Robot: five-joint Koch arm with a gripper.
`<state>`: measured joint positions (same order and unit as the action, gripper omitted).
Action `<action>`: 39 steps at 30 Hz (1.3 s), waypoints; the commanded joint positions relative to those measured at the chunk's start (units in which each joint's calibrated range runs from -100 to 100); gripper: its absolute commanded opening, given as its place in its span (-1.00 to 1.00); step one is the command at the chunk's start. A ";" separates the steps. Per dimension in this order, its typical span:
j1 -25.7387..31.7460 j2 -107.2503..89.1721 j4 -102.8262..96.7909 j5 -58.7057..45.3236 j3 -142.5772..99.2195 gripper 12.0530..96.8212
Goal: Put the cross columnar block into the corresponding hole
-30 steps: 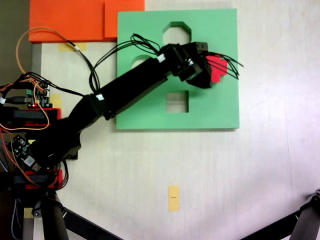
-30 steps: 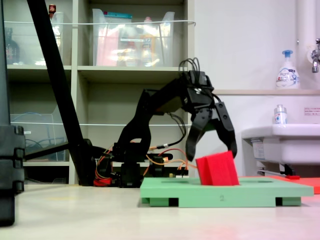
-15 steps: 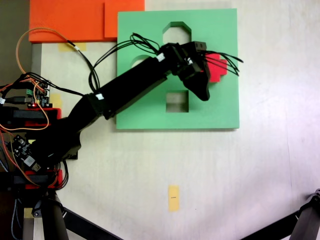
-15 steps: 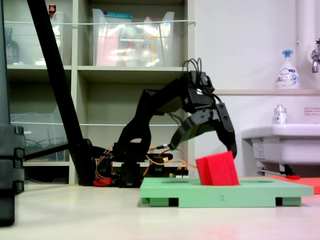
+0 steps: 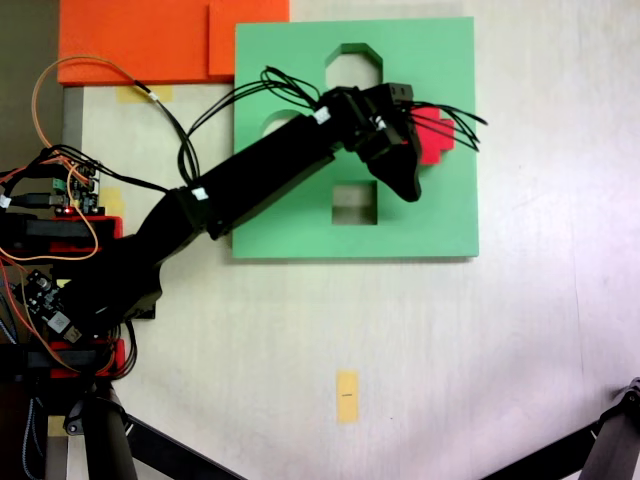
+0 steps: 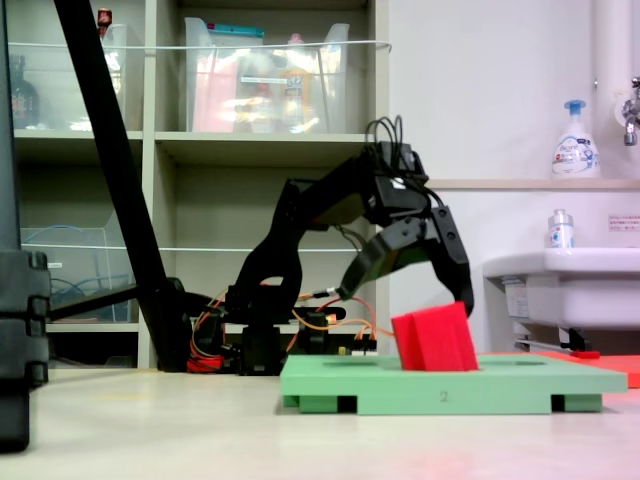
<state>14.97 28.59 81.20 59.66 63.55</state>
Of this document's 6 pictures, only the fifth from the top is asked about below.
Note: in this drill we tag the orange foam block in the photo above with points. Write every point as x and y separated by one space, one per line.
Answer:
125 40

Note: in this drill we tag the green controller circuit board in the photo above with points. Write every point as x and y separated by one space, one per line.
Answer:
87 192

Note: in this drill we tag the green shape sorter board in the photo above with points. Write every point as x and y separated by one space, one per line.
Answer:
300 235

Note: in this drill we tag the red cross columnar block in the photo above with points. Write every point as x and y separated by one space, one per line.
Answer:
435 142

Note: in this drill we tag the red and black table clamp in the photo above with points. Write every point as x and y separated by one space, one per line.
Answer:
110 232
117 350

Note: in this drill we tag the yellow tape marker with line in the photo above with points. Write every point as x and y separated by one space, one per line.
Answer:
347 405

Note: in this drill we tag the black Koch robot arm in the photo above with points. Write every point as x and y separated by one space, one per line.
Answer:
265 165

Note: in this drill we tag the black converter circuit board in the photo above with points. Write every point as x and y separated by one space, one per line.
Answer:
42 295

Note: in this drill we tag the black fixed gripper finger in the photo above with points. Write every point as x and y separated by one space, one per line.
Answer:
397 92

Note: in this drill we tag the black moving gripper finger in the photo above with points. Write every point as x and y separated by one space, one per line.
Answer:
402 172

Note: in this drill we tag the yellow tape strip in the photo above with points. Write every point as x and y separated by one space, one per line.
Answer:
114 197
55 425
127 95

